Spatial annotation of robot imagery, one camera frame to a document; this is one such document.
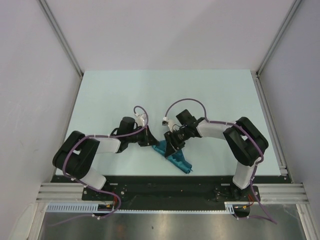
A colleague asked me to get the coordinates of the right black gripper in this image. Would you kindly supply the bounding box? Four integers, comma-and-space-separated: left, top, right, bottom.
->
164, 125, 191, 157

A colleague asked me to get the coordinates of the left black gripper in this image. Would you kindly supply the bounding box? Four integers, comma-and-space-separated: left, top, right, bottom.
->
126, 125, 159, 147

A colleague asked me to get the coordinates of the teal satin napkin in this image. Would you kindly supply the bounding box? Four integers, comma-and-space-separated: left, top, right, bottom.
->
152, 140, 193, 174

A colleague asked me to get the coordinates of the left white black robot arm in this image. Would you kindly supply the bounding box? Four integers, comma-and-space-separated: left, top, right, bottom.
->
52, 114, 160, 200

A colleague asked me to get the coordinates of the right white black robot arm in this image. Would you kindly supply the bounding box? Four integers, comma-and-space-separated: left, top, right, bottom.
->
162, 109, 269, 201

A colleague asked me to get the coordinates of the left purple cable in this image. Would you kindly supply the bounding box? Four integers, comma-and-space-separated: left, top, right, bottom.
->
61, 105, 151, 218

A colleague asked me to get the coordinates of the purple cable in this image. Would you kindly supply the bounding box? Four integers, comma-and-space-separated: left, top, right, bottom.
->
164, 98, 278, 225
61, 105, 151, 218

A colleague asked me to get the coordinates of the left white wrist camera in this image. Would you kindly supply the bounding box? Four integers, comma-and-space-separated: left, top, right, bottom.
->
134, 113, 148, 127

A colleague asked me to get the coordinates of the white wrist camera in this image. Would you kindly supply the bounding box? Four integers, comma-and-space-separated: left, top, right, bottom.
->
161, 116, 176, 132
134, 113, 148, 127

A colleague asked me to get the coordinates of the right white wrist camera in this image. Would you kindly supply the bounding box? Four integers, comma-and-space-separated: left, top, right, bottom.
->
161, 116, 176, 132

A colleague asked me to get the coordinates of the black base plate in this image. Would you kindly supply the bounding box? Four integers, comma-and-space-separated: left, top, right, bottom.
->
51, 174, 292, 217

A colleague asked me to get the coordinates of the white slotted cable duct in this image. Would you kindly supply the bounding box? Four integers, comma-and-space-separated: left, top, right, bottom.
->
46, 201, 237, 214

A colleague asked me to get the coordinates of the right aluminium corner post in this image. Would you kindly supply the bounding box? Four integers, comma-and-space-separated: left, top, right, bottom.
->
256, 0, 303, 75

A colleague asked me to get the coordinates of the aluminium corner post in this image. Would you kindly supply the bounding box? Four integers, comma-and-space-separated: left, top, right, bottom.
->
36, 0, 84, 77
256, 0, 303, 75

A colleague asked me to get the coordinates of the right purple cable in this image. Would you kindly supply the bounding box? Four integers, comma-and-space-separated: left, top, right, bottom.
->
164, 98, 278, 225

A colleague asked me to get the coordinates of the left aluminium corner post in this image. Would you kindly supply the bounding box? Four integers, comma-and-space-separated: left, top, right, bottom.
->
36, 0, 84, 77

